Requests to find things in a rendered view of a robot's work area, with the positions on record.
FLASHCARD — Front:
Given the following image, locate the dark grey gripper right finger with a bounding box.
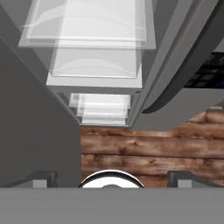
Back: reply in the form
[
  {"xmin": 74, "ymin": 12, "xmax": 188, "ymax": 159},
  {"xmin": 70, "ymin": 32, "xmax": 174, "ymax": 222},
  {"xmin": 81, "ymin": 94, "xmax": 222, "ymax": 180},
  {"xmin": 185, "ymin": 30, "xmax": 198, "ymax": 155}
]
[{"xmin": 167, "ymin": 170, "xmax": 224, "ymax": 189}]

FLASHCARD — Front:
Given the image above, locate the white round disc, black rim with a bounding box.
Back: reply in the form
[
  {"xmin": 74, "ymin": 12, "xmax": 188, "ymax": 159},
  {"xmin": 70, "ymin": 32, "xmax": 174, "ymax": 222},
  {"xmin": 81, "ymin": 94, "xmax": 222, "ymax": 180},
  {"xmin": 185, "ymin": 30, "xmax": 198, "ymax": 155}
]
[{"xmin": 77, "ymin": 169, "xmax": 145, "ymax": 189}]

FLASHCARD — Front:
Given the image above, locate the plain dark grey fridge door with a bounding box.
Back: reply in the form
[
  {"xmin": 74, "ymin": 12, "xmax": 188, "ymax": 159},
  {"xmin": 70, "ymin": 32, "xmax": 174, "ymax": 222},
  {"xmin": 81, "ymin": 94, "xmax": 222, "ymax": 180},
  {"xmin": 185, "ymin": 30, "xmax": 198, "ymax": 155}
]
[{"xmin": 0, "ymin": 5, "xmax": 82, "ymax": 188}]

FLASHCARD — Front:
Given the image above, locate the wide clear fridge shelf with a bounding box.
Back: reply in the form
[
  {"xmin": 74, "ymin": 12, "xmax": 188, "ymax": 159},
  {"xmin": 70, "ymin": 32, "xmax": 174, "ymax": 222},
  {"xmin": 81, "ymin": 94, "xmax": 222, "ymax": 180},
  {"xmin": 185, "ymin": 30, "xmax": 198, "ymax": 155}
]
[{"xmin": 17, "ymin": 0, "xmax": 158, "ymax": 51}]

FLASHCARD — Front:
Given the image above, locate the clear fridge drawer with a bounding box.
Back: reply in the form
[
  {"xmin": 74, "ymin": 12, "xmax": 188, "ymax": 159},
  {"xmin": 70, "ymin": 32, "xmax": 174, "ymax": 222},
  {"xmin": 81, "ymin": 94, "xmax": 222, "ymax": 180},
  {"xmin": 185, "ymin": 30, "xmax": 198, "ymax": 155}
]
[{"xmin": 45, "ymin": 47, "xmax": 144, "ymax": 89}]

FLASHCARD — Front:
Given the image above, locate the grey fridge door with handle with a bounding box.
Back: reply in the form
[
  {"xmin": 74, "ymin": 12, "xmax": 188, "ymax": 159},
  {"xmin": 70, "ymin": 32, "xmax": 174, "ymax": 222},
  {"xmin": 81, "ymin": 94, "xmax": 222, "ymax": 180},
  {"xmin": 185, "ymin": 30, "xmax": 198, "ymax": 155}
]
[{"xmin": 127, "ymin": 0, "xmax": 224, "ymax": 132}]

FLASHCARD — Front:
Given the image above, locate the grey fridge body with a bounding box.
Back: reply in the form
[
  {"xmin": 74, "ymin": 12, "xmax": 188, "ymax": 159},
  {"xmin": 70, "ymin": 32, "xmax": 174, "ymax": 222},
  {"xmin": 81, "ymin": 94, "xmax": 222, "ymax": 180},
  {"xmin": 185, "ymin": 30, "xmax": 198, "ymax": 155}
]
[{"xmin": 0, "ymin": 0, "xmax": 179, "ymax": 128}]

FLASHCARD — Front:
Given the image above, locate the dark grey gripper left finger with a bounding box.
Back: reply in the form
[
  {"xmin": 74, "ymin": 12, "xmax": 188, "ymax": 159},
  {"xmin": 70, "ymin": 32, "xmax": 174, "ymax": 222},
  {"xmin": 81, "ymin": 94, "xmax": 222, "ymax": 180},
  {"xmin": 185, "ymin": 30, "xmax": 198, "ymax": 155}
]
[{"xmin": 0, "ymin": 170, "xmax": 59, "ymax": 189}]

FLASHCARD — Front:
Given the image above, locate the small clear fridge bin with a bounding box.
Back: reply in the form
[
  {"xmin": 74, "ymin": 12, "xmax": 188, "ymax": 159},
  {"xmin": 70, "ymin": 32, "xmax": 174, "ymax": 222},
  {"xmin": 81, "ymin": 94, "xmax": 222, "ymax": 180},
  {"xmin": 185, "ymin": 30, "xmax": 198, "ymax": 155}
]
[{"xmin": 67, "ymin": 92, "xmax": 132, "ymax": 127}]

